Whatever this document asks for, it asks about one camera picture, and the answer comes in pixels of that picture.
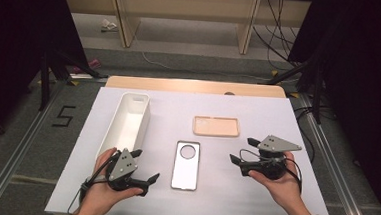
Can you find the aluminium floor rail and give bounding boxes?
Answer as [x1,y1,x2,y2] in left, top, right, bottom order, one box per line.
[291,93,377,215]
[0,75,68,215]

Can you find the right hand-held gripper cable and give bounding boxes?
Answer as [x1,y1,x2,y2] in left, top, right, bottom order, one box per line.
[285,157,306,194]

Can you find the left hand-held gripper cable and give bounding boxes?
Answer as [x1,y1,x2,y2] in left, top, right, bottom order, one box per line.
[66,146,124,215]

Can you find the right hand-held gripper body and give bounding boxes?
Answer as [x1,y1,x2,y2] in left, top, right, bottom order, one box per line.
[238,133,304,182]

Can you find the black curtain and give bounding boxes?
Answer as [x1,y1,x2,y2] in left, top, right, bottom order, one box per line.
[278,0,381,215]
[0,0,93,155]

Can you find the light wooden bench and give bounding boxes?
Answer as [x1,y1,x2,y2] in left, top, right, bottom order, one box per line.
[57,0,312,60]

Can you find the white table mat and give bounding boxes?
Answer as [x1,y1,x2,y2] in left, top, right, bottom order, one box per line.
[44,83,341,215]

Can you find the black metal stand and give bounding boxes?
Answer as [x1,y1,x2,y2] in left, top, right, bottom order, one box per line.
[37,44,111,116]
[264,55,326,124]

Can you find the thin black wire loop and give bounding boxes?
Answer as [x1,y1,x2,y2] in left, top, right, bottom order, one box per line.
[238,148,264,164]

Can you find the silver phone case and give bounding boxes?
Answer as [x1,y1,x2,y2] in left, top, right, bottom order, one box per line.
[169,140,201,192]

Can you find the white plastic bin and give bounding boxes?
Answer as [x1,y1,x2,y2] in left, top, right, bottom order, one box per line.
[95,90,152,163]

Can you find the crumpled white paper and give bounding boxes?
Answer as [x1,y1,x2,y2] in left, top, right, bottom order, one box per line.
[100,18,119,34]

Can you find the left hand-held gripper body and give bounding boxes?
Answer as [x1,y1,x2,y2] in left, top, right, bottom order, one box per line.
[104,146,152,198]

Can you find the beige phone case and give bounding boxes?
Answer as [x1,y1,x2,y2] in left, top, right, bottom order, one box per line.
[192,115,242,139]

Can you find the person's right hand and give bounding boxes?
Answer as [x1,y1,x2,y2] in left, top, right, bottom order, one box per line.
[245,148,317,215]

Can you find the black floor cables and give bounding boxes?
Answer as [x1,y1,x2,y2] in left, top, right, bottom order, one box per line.
[250,0,306,72]

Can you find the person's left hand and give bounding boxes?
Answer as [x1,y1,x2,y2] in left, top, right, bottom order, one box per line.
[66,144,147,215]

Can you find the pink object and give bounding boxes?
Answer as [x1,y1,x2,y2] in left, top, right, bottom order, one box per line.
[87,58,101,70]

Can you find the hand-held gripper cable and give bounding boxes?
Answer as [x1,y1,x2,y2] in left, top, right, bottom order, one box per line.
[66,146,124,215]
[285,157,306,194]

